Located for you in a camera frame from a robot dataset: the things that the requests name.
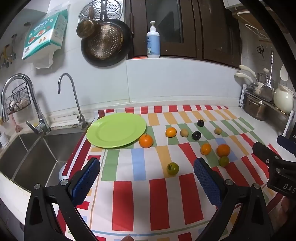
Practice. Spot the stainless steel sink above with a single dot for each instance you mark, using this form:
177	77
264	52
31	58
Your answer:
34	157

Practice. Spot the striped colourful tablecloth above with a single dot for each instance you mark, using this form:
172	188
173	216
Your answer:
143	185

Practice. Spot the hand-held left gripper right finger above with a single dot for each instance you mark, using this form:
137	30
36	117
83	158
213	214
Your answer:
207	183

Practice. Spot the tan longan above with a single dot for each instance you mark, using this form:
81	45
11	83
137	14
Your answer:
217	131
184	133

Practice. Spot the slim chrome faucet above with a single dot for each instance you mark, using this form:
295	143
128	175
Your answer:
74	95

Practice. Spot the wooden wall shelf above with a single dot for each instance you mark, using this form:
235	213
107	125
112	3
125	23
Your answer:
249	18

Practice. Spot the toy bicycle wall decoration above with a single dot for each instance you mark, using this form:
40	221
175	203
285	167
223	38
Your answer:
8	54

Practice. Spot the large steel pot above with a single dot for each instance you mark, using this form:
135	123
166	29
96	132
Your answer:
255	107

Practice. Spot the dark wooden cabinet door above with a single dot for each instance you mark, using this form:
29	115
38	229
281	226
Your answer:
219	34
192	30

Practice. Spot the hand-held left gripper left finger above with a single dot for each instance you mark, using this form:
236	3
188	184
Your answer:
85	180

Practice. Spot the small orange tangerine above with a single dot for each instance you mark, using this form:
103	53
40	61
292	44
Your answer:
205	149

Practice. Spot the metal kitchen rack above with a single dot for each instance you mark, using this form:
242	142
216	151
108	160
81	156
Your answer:
279	115

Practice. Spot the small brass pot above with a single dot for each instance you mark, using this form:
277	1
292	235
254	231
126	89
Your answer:
86	29

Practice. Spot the black frying pan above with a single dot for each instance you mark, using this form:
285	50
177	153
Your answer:
126	41

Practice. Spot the dark purple grape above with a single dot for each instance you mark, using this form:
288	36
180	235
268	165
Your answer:
200	123
196	135

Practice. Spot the orange tangerine with stem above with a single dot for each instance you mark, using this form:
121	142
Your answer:
146	141

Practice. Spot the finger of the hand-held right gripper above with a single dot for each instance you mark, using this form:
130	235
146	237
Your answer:
285	143
266	154

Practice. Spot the white ceramic jar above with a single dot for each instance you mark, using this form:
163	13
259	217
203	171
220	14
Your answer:
283	99

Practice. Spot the black scissors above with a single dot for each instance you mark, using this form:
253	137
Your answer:
260	51

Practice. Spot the small green tangerine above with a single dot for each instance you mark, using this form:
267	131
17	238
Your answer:
223	161

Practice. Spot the orange kumquat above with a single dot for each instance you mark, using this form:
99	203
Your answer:
171	132

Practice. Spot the large chrome faucet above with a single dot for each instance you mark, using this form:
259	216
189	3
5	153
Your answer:
34	109

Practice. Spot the small lidded steel pot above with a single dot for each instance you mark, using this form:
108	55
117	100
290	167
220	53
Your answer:
263	77

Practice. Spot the green plate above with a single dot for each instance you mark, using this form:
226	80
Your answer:
116	130

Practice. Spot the paper towel pack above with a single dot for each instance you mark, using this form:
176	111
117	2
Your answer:
45	34

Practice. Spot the white rice paddle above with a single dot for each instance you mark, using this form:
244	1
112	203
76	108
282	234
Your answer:
284	72

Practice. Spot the white pump soap bottle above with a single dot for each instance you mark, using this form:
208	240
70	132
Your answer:
153	44

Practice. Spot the perforated steel steamer plate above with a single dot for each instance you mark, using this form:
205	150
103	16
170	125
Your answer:
115	10

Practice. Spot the person's right hand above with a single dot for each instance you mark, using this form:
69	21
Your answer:
289	207

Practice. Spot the copper colander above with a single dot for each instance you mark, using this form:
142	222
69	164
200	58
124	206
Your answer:
105	41

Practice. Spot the steel skimmer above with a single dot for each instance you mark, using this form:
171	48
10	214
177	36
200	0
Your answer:
267	90

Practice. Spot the round orange tangerine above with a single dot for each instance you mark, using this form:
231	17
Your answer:
223	150

